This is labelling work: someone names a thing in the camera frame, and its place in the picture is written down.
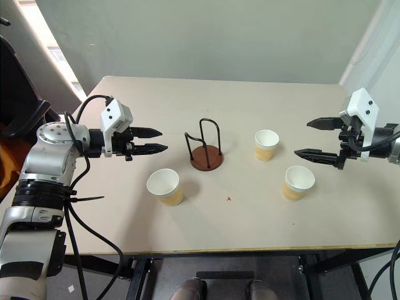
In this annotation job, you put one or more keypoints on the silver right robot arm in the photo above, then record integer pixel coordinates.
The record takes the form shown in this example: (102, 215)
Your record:
(389, 142)

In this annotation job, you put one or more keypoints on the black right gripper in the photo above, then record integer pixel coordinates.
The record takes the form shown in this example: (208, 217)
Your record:
(348, 143)

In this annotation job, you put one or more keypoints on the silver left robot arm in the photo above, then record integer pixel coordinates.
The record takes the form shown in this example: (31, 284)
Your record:
(47, 150)

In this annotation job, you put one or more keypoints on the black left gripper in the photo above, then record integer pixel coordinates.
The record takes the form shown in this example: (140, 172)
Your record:
(122, 144)

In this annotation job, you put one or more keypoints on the black metal table frame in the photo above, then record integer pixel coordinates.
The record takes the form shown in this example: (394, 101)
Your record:
(237, 268)

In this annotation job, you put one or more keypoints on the black chair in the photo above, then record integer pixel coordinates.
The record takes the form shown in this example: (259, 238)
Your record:
(18, 103)

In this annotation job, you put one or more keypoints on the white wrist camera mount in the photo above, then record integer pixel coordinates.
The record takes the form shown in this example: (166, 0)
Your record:
(364, 115)
(113, 116)

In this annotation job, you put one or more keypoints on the black zip tie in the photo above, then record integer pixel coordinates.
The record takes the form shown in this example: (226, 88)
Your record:
(86, 199)

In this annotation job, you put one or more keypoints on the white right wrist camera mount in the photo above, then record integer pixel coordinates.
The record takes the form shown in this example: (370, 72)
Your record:
(364, 115)

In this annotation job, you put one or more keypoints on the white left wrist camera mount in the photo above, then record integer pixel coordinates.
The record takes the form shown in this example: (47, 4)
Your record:
(113, 116)

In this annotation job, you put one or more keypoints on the tan paper cup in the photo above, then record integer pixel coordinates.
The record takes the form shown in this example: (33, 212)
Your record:
(167, 187)
(266, 145)
(297, 184)

